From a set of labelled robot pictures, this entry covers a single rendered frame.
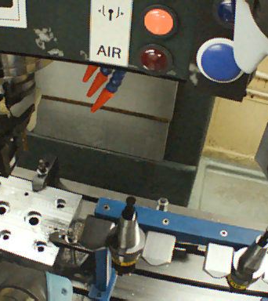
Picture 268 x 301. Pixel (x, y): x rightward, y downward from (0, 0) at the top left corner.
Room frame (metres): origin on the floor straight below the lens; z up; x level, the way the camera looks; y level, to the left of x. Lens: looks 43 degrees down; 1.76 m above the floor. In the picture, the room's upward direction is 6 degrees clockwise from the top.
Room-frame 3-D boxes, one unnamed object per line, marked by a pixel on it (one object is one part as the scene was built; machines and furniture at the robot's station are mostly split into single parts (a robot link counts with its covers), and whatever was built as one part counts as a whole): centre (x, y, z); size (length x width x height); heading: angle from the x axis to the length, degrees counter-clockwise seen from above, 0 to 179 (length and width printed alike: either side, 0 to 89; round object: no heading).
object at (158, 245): (0.35, -0.06, 1.21); 0.07 x 0.05 x 0.01; 170
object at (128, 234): (0.36, 0.00, 1.26); 0.04 x 0.04 x 0.07
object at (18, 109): (0.46, 0.17, 1.39); 0.09 x 0.03 x 0.06; 157
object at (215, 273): (0.33, -0.17, 1.21); 0.07 x 0.05 x 0.01; 170
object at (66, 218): (0.55, 0.28, 0.97); 0.29 x 0.23 x 0.05; 80
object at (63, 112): (0.93, 0.12, 1.16); 0.48 x 0.05 x 0.51; 80
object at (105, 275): (0.42, 0.04, 1.05); 0.10 x 0.05 x 0.30; 170
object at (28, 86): (0.49, 0.20, 1.43); 0.06 x 0.06 x 0.03
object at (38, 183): (0.69, 0.24, 0.97); 0.13 x 0.03 x 0.15; 170
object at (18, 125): (0.42, 0.18, 1.41); 0.09 x 0.05 x 0.02; 157
